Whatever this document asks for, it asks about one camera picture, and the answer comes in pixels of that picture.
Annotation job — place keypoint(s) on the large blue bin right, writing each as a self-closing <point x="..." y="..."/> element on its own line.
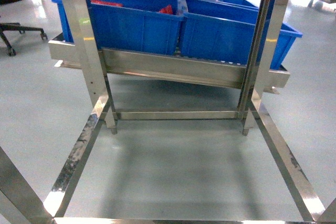
<point x="217" y="31"/>

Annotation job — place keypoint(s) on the large blue bin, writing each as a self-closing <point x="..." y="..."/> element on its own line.
<point x="217" y="31"/>
<point x="149" y="26"/>

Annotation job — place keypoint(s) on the large blue bin left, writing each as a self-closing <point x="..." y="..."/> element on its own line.
<point x="149" y="26"/>

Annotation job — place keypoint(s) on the stainless steel roller rack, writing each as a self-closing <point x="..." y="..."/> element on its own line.
<point x="19" y="202"/>

